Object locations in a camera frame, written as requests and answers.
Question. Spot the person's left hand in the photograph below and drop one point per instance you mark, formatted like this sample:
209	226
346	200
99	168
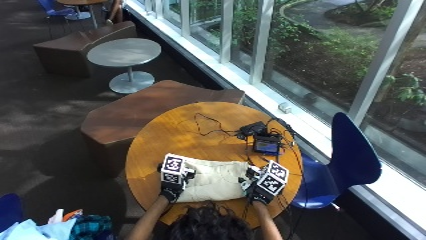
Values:
170	192

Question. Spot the person's right hand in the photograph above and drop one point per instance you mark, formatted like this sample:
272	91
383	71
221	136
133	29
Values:
258	196

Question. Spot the cream cloth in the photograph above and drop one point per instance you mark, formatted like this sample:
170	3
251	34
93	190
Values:
217	180

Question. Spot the white marker cube left glove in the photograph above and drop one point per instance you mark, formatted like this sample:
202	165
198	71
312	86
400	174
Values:
171	169

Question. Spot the white marker cube glove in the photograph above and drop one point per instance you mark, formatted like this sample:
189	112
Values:
171	169
272	178

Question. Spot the white marker cube right glove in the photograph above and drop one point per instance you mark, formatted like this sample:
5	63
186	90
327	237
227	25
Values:
272	178

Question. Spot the small device with blue screen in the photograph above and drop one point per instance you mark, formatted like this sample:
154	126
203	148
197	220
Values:
266	145

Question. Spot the black box device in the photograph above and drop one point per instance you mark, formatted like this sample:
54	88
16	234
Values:
251	128

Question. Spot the large brown angular bench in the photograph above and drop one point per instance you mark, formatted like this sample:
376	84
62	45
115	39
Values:
146	113

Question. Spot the small white block on sill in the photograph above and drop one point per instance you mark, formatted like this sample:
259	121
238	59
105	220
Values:
284	107

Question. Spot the blue plastic chair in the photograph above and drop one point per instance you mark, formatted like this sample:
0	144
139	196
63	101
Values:
350	160

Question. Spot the teal plaid bag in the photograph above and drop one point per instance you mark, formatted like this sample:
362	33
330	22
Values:
91	227

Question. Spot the orange and white packet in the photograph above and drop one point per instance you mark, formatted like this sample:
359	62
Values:
70	214

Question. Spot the light blue cloth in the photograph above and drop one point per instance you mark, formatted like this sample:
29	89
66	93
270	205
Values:
34	230

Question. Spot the dark blue seat edge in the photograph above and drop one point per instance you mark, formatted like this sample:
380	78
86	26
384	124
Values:
9	210

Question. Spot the small brown angular bench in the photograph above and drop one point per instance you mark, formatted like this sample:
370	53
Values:
73	46

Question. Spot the wooden round table with legs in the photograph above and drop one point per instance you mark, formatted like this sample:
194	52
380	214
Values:
81	3

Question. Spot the blue chair with thin legs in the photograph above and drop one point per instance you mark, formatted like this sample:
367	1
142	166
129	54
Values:
54	8

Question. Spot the grey round pedestal table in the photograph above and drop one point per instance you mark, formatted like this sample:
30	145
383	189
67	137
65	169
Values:
125	55

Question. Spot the white window frame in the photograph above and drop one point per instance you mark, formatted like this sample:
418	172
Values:
261	40

